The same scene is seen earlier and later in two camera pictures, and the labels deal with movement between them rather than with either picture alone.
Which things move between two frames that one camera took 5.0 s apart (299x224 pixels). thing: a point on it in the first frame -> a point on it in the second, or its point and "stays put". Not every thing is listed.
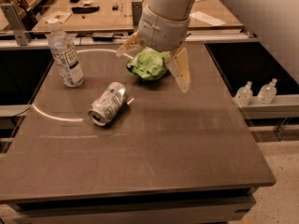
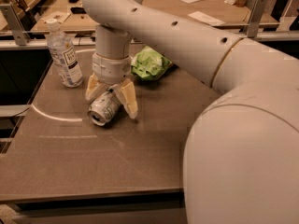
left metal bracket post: x=21 y=35 stays put
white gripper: x=163 y=32 -> x=111 y=69
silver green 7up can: x=112 y=99 stays put
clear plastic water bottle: x=65 y=55 stays put
